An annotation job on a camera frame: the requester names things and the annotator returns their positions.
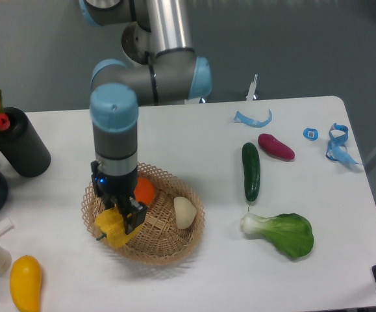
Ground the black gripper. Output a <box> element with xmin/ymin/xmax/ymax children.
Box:
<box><xmin>90</xmin><ymin>161</ymin><xmax>147</xmax><ymax>235</ymax></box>

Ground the yellow bell pepper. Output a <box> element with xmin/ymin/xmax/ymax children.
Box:
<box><xmin>94</xmin><ymin>208</ymin><xmax>143</xmax><ymax>249</ymax></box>

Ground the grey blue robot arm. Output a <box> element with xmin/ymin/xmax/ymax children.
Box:
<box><xmin>80</xmin><ymin>1</ymin><xmax>212</xmax><ymax>234</ymax></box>

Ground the woven wicker basket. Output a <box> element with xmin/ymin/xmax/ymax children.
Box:
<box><xmin>81</xmin><ymin>162</ymin><xmax>206</xmax><ymax>266</ymax></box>

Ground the orange mandarin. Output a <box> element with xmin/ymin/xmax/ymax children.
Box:
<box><xmin>134</xmin><ymin>177</ymin><xmax>155</xmax><ymax>205</ymax></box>

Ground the yellow squash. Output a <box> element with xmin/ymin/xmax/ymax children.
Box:
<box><xmin>9</xmin><ymin>255</ymin><xmax>42</xmax><ymax>312</ymax></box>

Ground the dark green cucumber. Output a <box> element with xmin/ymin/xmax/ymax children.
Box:
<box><xmin>242</xmin><ymin>142</ymin><xmax>261</xmax><ymax>203</ymax></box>

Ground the black cylindrical vase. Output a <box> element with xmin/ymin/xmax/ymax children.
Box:
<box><xmin>0</xmin><ymin>107</ymin><xmax>51</xmax><ymax>177</ymax></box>

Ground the curved blue strip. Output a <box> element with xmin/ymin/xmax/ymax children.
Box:
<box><xmin>233</xmin><ymin>109</ymin><xmax>273</xmax><ymax>128</ymax></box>

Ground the magenta sweet potato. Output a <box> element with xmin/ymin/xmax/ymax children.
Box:
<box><xmin>258</xmin><ymin>133</ymin><xmax>295</xmax><ymax>161</ymax></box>

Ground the green bok choy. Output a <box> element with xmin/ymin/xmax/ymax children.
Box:
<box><xmin>240</xmin><ymin>213</ymin><xmax>315</xmax><ymax>259</ymax></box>

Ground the small blue tape roll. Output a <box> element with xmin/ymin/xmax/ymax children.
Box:
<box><xmin>303</xmin><ymin>127</ymin><xmax>319</xmax><ymax>141</ymax></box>

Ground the white bracket frame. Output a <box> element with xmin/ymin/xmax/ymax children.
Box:
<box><xmin>245</xmin><ymin>73</ymin><xmax>258</xmax><ymax>101</ymax></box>

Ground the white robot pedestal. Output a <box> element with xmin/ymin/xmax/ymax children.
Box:
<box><xmin>121</xmin><ymin>22</ymin><xmax>156</xmax><ymax>66</ymax></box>

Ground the blue ribbon strap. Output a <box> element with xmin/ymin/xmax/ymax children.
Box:
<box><xmin>325</xmin><ymin>122</ymin><xmax>364</xmax><ymax>168</ymax></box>

